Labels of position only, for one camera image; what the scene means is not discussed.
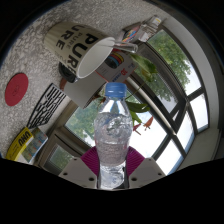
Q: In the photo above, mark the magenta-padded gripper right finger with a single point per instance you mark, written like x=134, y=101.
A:
x=146, y=171

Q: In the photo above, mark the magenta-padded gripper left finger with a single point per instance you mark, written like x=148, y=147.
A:
x=78, y=171

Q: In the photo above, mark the clear blue-capped water bottle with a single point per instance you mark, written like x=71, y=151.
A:
x=113, y=133

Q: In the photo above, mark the black openwork trivet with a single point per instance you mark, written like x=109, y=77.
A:
x=46, y=106

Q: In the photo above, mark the red-flowered plant in white pot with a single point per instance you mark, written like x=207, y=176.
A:
x=83, y=91

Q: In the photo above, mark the flat round red coaster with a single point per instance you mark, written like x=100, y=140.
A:
x=16, y=89

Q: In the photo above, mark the white box with coloured rings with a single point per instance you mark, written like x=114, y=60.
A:
x=116, y=65

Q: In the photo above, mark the clear plastic tube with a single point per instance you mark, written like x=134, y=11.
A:
x=128, y=47

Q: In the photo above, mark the cream mug with black lettering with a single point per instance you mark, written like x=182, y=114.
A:
x=66, y=40

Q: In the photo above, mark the colourful flat card pack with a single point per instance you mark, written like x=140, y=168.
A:
x=131, y=35

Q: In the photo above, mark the clear plastic package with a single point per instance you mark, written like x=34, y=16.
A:
x=151, y=28

